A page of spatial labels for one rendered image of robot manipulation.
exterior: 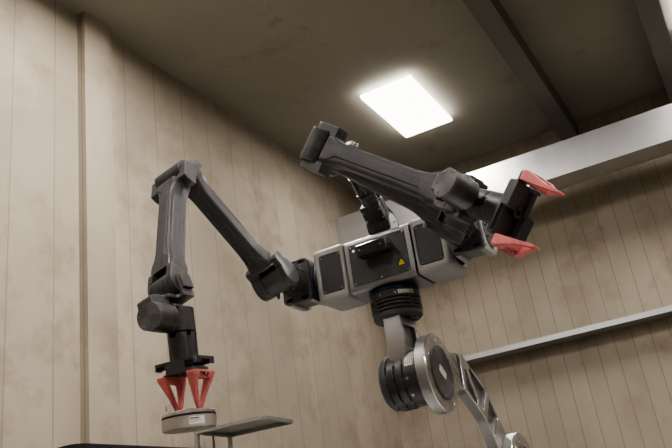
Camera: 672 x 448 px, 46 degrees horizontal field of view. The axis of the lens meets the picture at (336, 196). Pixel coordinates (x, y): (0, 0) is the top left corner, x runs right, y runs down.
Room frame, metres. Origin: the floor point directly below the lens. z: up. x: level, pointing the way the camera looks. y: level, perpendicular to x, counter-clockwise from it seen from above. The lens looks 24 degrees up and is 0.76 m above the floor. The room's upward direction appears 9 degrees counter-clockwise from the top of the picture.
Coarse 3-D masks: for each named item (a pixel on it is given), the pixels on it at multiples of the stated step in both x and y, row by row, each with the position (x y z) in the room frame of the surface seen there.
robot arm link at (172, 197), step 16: (176, 176) 1.68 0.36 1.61; (192, 176) 1.69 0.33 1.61; (160, 192) 1.68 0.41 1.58; (176, 192) 1.66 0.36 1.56; (160, 208) 1.65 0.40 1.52; (176, 208) 1.64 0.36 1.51; (160, 224) 1.62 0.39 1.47; (176, 224) 1.61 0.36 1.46; (160, 240) 1.59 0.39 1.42; (176, 240) 1.59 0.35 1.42; (160, 256) 1.56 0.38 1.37; (176, 256) 1.56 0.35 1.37; (160, 272) 1.55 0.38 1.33; (176, 272) 1.53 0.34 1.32; (160, 288) 1.52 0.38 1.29; (176, 288) 1.51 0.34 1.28
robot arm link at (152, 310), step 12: (180, 276) 1.51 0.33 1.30; (180, 288) 1.51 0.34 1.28; (144, 300) 1.46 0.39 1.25; (156, 300) 1.46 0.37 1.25; (168, 300) 1.50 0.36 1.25; (180, 300) 1.53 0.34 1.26; (144, 312) 1.46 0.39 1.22; (156, 312) 1.45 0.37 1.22; (168, 312) 1.46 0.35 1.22; (144, 324) 1.46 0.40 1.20; (156, 324) 1.45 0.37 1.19; (168, 324) 1.47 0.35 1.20
